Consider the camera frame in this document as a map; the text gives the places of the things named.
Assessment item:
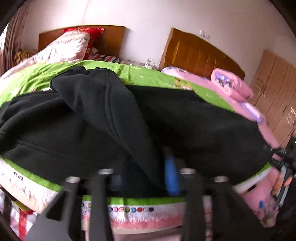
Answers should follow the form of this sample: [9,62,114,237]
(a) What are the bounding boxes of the black pants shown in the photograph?
[0,66,273,197]

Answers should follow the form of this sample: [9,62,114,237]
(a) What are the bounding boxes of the pink bed sheet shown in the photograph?
[162,66,280,227]

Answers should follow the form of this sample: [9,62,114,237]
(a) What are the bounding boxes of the green cartoon bed sheet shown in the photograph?
[1,61,275,240]

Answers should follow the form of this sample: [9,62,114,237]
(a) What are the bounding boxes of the purple pillow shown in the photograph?
[240,102,265,123]

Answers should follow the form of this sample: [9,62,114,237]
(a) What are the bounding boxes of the light wooden wardrobe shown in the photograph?
[251,50,295,147]

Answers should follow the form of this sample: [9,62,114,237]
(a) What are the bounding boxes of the rolled pink quilt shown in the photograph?
[211,68,254,102]

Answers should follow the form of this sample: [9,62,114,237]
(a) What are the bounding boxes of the large brown wooden headboard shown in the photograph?
[159,28,245,79]

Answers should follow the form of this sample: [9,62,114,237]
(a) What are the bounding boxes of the white power strip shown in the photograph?
[144,58,157,70]

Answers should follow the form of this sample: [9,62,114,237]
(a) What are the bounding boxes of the red checkered bed sheet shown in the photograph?
[88,54,121,63]

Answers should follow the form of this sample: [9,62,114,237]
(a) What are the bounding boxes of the brown tiger pattern blanket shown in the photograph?
[13,50,37,66]

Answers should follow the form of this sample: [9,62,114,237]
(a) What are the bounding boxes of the bedside table with patterned cloth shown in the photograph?
[120,60,145,68]

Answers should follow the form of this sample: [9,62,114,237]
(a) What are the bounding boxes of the pink floral quilt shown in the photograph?
[1,30,90,90]

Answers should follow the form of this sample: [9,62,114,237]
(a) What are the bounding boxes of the small brown wooden headboard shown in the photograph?
[38,25,126,56]

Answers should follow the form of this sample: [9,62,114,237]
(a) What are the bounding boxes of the pink floral curtain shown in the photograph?
[1,1,30,75]

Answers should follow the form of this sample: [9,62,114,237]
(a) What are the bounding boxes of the red pillow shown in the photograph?
[64,27,105,60]

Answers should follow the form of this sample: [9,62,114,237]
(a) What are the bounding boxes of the white wall socket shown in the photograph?
[199,30,210,40]

